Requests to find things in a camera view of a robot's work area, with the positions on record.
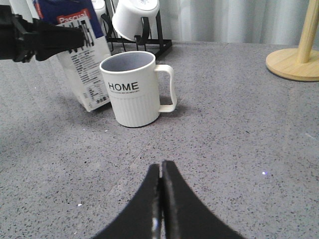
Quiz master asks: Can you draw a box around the white hanging mug right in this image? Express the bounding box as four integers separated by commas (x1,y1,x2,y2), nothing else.
112,0,160,45

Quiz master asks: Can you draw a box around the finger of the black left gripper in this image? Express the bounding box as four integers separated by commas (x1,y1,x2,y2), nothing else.
31,19,84,61

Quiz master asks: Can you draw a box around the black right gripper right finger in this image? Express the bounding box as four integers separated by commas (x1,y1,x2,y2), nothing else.
161,161,242,239

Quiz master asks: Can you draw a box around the white HOME mug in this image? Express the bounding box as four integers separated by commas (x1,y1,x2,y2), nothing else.
99,51,177,127

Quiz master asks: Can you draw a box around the wooden mug tree stand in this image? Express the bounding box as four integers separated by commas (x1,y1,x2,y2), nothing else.
266,0,319,82

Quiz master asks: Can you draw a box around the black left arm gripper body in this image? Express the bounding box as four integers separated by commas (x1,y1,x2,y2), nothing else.
0,5,36,62

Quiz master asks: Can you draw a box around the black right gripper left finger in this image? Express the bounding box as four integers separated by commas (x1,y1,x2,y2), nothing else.
94,164,160,239

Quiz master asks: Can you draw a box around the white blue milk carton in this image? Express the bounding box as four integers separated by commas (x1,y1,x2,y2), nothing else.
33,0,111,112

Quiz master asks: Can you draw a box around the black wire mug rack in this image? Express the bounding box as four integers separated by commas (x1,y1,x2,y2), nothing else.
100,0,172,57

